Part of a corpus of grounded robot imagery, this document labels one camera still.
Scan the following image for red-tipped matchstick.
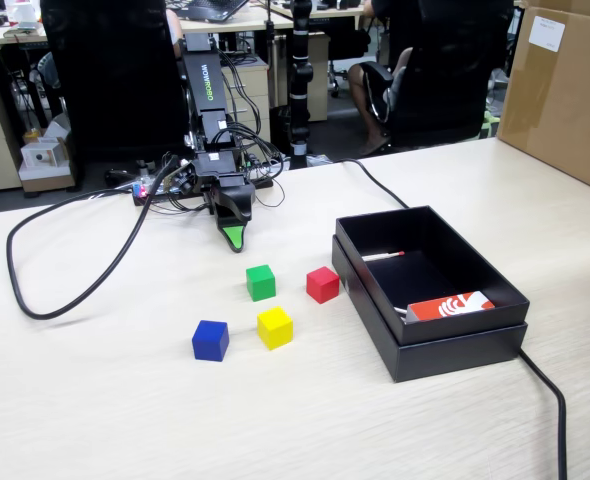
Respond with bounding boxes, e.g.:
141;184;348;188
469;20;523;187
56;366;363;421
361;250;407;263

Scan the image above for open white cardboard box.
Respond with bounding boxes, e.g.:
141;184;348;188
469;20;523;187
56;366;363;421
17;135;75;195

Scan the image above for thick black camera cable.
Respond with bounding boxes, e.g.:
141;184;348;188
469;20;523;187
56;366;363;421
5;157;180;321

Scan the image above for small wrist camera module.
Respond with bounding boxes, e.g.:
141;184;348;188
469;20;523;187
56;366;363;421
171;160;199;197

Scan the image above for black cardboard box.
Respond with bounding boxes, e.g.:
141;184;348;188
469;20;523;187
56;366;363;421
334;203;532;347

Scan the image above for black mesh office chair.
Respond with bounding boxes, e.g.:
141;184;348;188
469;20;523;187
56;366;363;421
38;0;192;167

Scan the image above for black office chair with armrest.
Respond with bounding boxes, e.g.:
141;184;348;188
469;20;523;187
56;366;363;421
358;0;516;152

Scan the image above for green black bag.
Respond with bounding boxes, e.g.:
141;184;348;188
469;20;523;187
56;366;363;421
477;110;502;142

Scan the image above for long thick black cable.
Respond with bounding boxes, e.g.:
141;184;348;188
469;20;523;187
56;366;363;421
335;158;569;480

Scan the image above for blue wooden cube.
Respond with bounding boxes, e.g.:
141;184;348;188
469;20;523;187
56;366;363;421
190;319;231;362

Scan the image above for yellow wooden cube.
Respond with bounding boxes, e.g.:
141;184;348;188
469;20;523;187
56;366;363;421
255;305;295;352

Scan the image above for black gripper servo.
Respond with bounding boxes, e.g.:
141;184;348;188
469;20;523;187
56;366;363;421
192;151;256;255

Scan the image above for black swivel chair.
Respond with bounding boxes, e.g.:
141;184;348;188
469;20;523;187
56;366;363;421
326;15;372;100

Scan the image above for large brown cardboard box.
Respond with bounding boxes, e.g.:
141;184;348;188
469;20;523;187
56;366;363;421
494;0;590;199

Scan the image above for red wooden cube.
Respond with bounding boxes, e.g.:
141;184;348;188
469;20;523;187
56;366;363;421
305;265;342;305

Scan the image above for thin black pole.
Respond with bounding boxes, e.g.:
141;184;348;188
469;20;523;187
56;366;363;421
265;0;278;109

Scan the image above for black laptop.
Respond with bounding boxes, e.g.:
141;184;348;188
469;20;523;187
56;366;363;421
166;0;252;24

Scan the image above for thin black wire bundle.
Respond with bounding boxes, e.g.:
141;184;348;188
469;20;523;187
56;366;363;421
217;48;287;209

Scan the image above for seated person with bare legs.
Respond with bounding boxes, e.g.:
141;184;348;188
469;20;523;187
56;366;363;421
346;0;415;158

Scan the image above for black segmented stand pole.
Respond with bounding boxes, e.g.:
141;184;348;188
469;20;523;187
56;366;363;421
286;0;318;169

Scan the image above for green wooden cube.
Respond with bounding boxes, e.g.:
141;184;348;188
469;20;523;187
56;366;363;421
245;263;277;303

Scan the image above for red white matchbox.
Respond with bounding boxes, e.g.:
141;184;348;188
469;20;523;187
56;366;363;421
405;290;497;326

